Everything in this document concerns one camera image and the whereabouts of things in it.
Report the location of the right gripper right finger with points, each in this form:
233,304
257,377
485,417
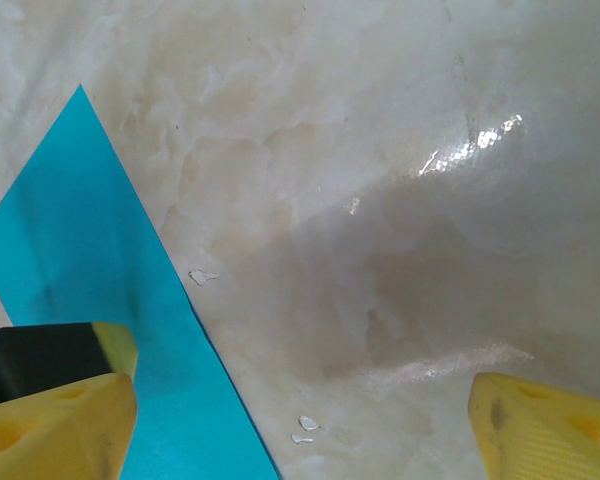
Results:
545,435

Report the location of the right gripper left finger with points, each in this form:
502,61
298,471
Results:
55,435

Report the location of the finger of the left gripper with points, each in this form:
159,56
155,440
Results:
55,355

